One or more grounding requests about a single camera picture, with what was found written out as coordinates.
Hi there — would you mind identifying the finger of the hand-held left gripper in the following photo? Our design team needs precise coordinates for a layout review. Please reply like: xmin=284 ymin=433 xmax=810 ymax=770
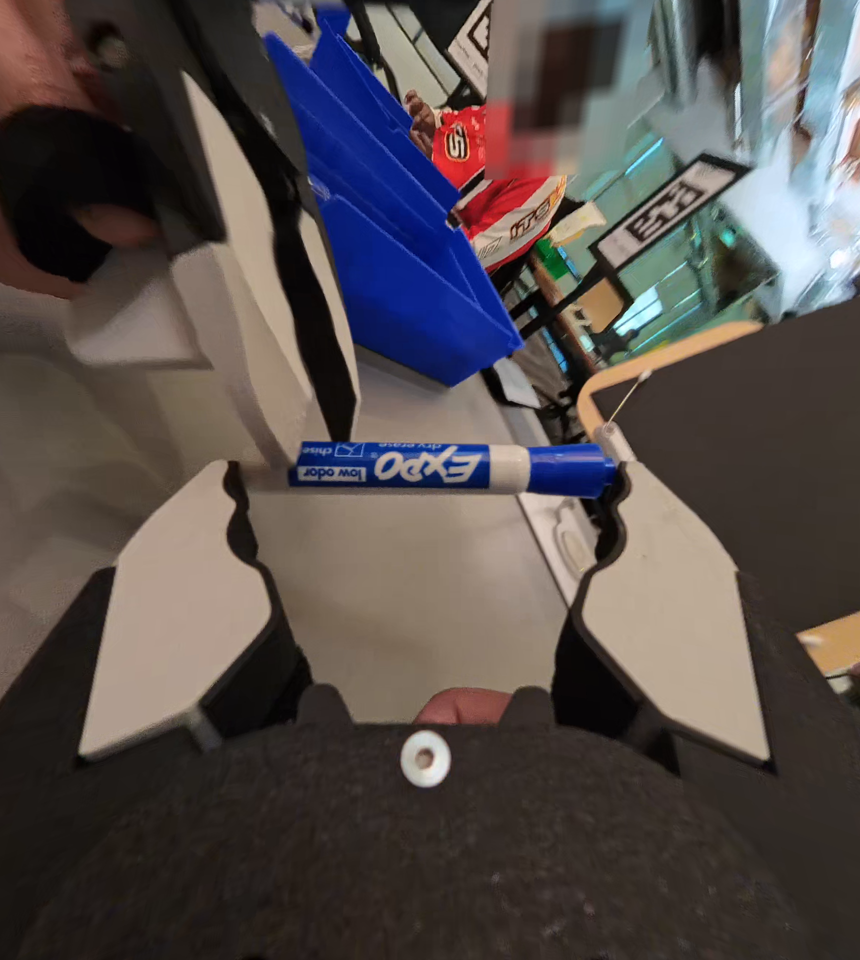
xmin=298 ymin=213 xmax=362 ymax=444
xmin=175 ymin=71 xmax=337 ymax=470

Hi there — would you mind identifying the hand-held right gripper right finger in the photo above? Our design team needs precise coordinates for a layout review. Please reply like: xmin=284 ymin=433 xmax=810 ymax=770
xmin=553 ymin=459 xmax=772 ymax=766

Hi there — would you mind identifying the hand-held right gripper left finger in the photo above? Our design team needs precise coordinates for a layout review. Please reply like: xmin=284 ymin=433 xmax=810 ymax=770
xmin=77 ymin=459 xmax=304 ymax=760

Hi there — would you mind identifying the blue plastic bin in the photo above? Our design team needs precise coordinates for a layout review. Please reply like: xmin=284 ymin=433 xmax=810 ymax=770
xmin=265 ymin=33 xmax=525 ymax=389

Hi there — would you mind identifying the white marker with blue cap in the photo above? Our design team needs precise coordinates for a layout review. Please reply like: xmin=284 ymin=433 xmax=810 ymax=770
xmin=287 ymin=441 xmax=619 ymax=500

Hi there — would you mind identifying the silver laptop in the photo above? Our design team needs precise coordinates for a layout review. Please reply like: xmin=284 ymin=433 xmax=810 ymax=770
xmin=490 ymin=357 xmax=545 ymax=411

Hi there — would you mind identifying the black board with wooden rim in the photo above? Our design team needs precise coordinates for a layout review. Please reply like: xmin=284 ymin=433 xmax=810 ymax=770
xmin=576 ymin=285 xmax=860 ymax=676

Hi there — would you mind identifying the small blue bin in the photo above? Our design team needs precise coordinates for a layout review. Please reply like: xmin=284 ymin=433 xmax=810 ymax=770
xmin=310 ymin=7 xmax=463 ymax=226

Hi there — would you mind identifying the red white snack packet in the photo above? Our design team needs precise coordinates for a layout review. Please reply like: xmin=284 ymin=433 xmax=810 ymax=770
xmin=403 ymin=90 xmax=570 ymax=273

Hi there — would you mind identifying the marker sign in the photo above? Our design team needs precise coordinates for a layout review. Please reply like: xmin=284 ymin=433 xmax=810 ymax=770
xmin=587 ymin=153 xmax=755 ymax=273
xmin=447 ymin=0 xmax=493 ymax=99

